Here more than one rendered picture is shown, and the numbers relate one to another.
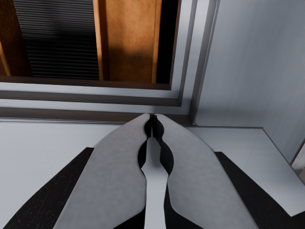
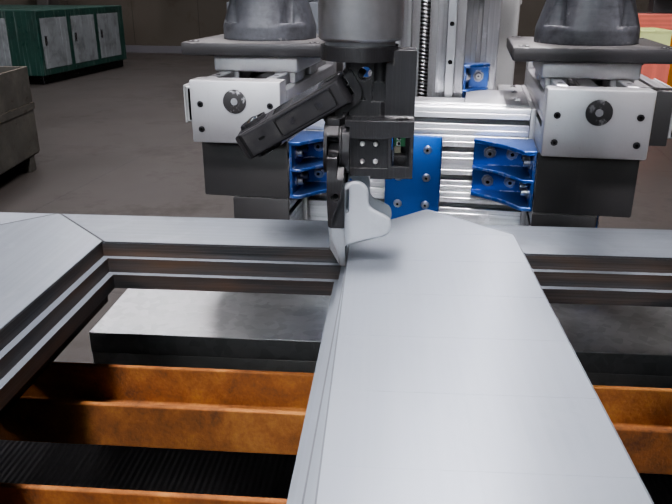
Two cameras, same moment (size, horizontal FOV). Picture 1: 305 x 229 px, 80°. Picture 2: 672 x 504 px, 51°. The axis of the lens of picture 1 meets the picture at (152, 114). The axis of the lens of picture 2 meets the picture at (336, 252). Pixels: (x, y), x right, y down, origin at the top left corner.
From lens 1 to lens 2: 67 cm
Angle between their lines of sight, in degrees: 71
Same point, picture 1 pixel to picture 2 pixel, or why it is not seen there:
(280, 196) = (418, 220)
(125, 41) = not seen: hidden behind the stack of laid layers
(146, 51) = not seen: hidden behind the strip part
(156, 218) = (460, 257)
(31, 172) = (399, 302)
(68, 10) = not seen: outside the picture
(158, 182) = (406, 256)
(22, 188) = (423, 309)
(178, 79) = (325, 279)
